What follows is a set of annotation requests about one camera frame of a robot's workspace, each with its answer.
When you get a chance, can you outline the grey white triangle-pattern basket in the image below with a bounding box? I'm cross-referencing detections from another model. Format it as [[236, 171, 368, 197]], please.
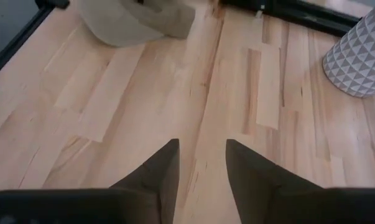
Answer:
[[322, 3, 375, 98]]

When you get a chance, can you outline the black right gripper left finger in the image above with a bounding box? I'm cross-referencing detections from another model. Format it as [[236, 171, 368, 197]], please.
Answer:
[[109, 138, 180, 224]]

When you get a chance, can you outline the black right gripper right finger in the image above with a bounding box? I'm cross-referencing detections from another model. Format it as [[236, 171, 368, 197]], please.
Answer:
[[226, 138, 324, 224]]

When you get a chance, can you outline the beige cap hat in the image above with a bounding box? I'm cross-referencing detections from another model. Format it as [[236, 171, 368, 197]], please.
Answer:
[[78, 0, 197, 48]]

